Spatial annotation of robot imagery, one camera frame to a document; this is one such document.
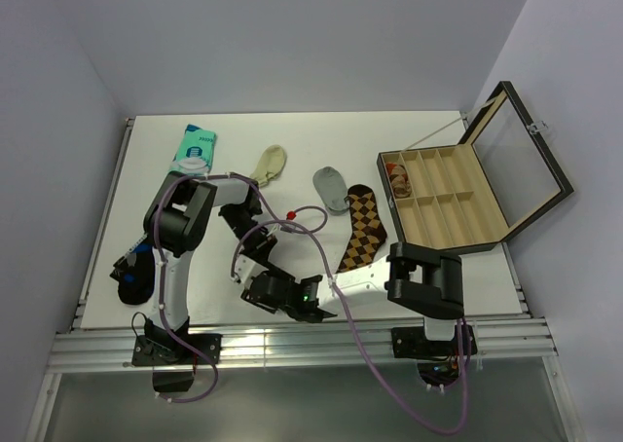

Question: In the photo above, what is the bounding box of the aluminium frame rail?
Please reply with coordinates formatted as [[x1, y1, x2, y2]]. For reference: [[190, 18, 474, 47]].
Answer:
[[27, 111, 585, 441]]

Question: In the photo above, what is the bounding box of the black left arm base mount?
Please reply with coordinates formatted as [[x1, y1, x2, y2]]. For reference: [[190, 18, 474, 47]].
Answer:
[[131, 333, 222, 367]]

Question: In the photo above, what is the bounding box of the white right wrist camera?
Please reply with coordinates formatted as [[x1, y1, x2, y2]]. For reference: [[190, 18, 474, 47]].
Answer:
[[231, 255, 264, 285]]

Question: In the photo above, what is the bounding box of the black blue sock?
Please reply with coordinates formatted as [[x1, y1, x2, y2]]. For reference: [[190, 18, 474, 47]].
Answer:
[[110, 242, 155, 306]]

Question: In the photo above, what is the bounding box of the cream ankle sock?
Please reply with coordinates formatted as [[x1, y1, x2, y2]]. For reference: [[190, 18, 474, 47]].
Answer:
[[250, 145, 287, 187]]

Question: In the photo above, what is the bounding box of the grey ankle sock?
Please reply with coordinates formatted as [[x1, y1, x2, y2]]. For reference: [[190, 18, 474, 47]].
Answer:
[[312, 166, 348, 215]]

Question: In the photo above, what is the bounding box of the rolled orange argyle sock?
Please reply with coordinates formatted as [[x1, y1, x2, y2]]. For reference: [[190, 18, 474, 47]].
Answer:
[[385, 163, 413, 199]]

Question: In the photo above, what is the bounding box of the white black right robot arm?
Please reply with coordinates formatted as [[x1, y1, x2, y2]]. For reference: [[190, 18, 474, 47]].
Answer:
[[231, 242, 464, 354]]

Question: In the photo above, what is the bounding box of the black compartment box with lid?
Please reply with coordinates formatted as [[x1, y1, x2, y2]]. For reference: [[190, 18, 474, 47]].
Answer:
[[377, 81, 574, 254]]

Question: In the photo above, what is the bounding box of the green patterned sock pair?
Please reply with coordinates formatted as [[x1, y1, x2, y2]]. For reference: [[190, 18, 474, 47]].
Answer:
[[169, 124, 217, 175]]

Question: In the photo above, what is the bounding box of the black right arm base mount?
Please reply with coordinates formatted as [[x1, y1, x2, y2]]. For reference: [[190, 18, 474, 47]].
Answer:
[[390, 326, 458, 361]]

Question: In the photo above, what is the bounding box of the dark brown argyle sock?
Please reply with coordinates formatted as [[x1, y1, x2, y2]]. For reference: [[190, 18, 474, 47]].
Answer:
[[337, 184, 387, 274]]

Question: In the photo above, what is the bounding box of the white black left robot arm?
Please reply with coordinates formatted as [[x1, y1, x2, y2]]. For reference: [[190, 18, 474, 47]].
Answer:
[[143, 171, 262, 363]]

